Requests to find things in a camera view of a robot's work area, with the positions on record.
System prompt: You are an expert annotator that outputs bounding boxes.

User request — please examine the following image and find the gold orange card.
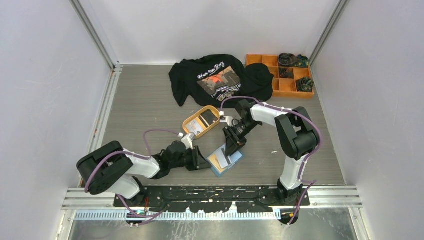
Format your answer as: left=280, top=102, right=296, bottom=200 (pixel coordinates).
left=207, top=154, right=222, bottom=171

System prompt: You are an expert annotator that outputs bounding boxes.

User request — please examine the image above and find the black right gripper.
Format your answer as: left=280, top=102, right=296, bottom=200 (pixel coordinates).
left=223, top=120, right=261, bottom=157

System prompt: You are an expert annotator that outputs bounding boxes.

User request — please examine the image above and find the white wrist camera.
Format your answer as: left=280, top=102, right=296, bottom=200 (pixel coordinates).
left=219, top=111, right=234, bottom=127
left=181, top=132, right=196, bottom=150

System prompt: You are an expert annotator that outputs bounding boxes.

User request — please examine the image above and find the green rolled sock top right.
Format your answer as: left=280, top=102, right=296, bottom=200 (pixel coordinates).
left=295, top=54, right=310, bottom=68

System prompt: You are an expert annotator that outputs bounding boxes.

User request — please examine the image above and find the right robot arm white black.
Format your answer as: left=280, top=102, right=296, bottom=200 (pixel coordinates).
left=219, top=97, right=322, bottom=206

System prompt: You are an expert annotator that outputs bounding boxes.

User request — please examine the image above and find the black printed t-shirt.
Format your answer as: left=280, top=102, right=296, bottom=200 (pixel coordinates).
left=168, top=54, right=274, bottom=108

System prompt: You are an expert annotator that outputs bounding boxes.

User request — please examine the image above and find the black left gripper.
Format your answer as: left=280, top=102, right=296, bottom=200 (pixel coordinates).
left=170, top=145, right=212, bottom=171

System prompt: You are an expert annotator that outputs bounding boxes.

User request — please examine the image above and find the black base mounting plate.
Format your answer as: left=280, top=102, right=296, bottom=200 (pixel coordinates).
left=126, top=185, right=310, bottom=214

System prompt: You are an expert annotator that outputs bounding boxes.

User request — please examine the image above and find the green patterned sock lower right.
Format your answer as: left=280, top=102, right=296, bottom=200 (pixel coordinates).
left=295, top=77, right=315, bottom=93

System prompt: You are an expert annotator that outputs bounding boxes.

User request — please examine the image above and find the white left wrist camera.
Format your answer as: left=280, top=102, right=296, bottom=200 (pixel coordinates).
left=181, top=132, right=196, bottom=150

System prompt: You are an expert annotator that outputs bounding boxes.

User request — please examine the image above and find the dark rolled sock top left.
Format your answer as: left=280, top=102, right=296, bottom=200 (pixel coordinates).
left=277, top=53, right=298, bottom=67

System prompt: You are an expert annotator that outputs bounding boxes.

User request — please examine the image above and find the yellow oval tray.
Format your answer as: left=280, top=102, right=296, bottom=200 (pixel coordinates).
left=182, top=105, right=220, bottom=139

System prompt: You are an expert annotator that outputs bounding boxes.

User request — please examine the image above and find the dark sock middle compartment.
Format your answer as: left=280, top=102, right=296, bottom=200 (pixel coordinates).
left=278, top=67, right=294, bottom=79

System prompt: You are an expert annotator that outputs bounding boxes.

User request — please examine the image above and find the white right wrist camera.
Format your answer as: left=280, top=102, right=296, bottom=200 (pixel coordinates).
left=219, top=111, right=234, bottom=127

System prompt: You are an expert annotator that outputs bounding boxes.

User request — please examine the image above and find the orange wooden compartment tray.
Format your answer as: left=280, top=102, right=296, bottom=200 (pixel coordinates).
left=245, top=54, right=315, bottom=99

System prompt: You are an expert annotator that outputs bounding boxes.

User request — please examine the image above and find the blue leather card holder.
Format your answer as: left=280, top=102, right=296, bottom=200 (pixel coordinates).
left=206, top=144, right=244, bottom=178

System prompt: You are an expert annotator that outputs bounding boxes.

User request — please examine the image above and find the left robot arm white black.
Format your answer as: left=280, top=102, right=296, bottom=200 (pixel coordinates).
left=76, top=140, right=212, bottom=207

